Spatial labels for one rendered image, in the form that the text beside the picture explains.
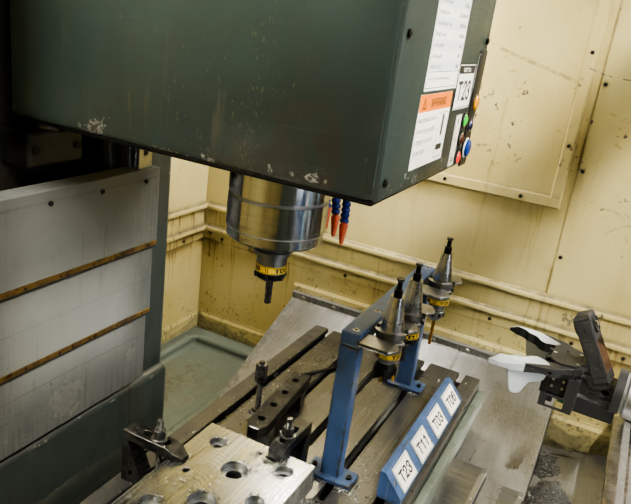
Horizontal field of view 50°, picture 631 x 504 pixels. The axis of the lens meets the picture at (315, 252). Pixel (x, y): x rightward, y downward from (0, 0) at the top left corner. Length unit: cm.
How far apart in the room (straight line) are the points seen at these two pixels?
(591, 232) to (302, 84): 124
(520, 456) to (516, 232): 61
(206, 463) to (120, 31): 74
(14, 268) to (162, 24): 52
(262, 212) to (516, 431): 120
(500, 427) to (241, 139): 129
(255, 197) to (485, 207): 111
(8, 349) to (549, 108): 142
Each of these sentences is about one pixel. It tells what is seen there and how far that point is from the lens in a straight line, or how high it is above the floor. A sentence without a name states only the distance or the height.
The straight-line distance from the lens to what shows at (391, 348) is 124.
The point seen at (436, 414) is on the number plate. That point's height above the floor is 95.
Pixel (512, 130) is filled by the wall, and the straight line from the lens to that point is 195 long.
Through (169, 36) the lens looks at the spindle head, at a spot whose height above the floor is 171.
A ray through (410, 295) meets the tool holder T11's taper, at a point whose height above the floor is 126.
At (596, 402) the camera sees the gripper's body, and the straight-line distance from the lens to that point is 116.
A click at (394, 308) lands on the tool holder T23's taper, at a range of 126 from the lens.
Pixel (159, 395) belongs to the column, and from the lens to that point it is 182.
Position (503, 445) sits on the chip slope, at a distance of 196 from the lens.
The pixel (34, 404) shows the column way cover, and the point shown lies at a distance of 146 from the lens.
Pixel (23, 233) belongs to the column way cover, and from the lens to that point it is 127.
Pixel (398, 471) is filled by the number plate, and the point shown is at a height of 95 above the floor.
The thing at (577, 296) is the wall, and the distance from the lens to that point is 202.
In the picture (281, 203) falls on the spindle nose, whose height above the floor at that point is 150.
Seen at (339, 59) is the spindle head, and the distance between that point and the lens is 86.
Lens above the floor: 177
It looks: 19 degrees down
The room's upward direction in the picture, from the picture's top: 8 degrees clockwise
